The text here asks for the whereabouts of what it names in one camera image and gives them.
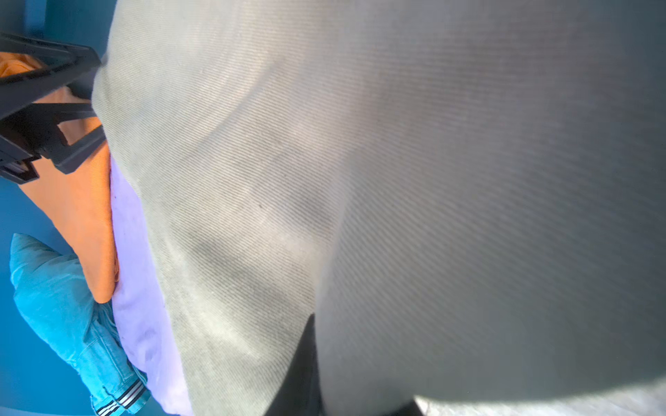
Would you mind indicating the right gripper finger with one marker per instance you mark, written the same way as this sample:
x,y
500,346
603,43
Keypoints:
x,y
30,129

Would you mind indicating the purple striped pants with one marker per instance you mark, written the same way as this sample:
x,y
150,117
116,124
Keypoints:
x,y
138,303

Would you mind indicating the tan long pants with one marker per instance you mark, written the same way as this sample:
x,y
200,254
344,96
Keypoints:
x,y
468,197

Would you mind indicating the folded orange garment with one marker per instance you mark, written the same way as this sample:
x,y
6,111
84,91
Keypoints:
x,y
78,204

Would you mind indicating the folded teal garment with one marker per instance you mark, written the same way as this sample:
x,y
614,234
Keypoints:
x,y
52,296

